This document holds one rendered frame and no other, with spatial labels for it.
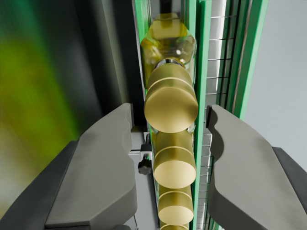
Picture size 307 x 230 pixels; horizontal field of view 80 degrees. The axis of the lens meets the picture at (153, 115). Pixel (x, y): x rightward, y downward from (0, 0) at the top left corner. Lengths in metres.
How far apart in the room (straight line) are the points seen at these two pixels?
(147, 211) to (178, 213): 0.56
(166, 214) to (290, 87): 0.55
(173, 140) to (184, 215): 0.08
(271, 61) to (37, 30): 0.53
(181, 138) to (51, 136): 0.13
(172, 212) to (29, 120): 0.15
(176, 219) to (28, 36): 0.21
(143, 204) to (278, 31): 0.65
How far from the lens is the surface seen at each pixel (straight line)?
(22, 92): 0.19
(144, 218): 0.80
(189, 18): 0.30
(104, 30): 0.51
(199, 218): 0.79
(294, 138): 0.78
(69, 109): 0.24
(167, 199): 0.19
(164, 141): 0.16
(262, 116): 0.67
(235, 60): 0.39
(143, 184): 0.63
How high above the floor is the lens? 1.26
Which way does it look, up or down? 58 degrees down
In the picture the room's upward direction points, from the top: 174 degrees counter-clockwise
